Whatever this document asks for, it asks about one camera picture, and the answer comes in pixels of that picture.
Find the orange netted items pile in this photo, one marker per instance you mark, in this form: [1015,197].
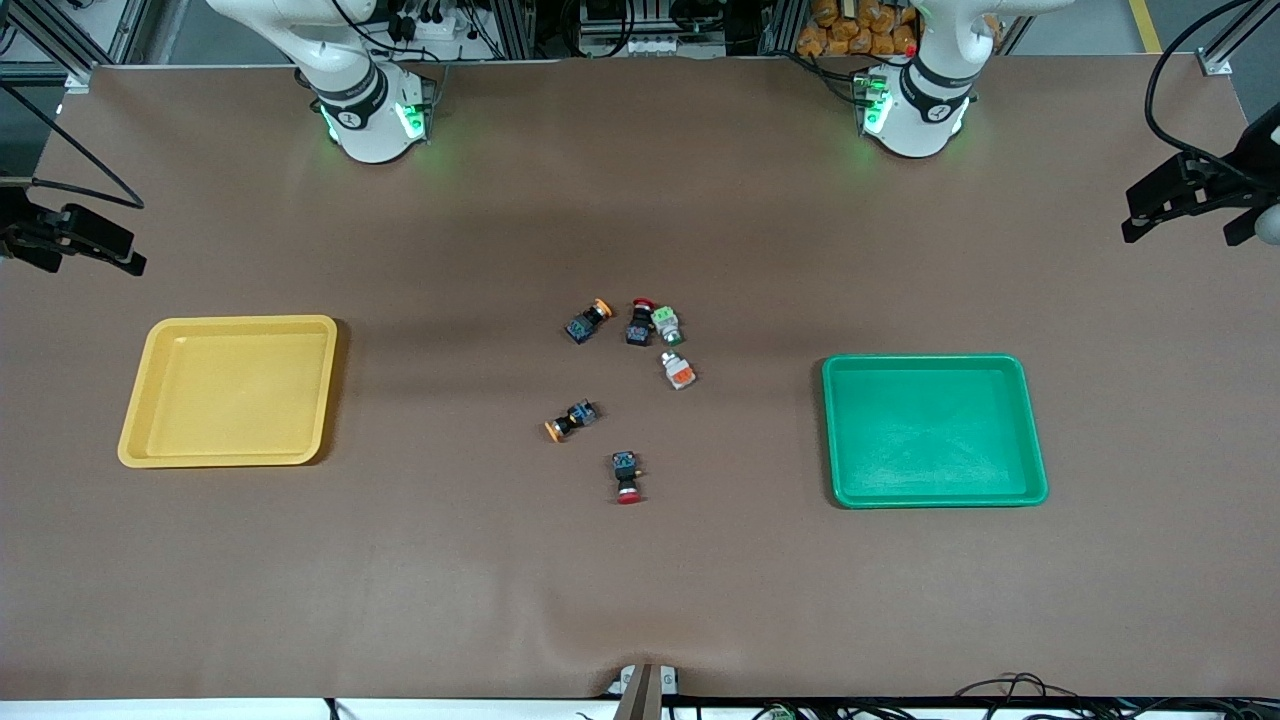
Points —
[860,28]

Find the red push button switch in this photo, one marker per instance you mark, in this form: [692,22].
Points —
[626,468]
[640,330]

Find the aluminium frame post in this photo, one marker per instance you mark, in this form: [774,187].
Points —
[55,50]
[1235,40]

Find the green button with orange block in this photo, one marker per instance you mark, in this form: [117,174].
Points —
[680,373]

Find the yellow push button switch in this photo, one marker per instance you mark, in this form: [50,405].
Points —
[580,327]
[578,415]

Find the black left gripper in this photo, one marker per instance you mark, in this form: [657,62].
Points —
[1232,178]

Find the brown table mat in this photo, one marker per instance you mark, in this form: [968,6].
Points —
[640,600]

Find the green plastic tray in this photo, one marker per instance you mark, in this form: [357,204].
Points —
[930,430]

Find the white power strip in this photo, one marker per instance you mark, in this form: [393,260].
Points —
[430,28]

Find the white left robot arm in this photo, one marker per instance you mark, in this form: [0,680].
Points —
[920,120]

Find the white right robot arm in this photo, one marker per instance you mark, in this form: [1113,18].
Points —
[370,130]

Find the metal table clamp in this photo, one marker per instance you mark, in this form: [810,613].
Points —
[645,690]

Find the yellow plastic tray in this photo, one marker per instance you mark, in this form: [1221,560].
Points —
[235,395]

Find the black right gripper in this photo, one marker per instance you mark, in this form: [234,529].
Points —
[20,228]

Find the grey control unit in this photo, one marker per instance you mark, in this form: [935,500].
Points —
[650,30]

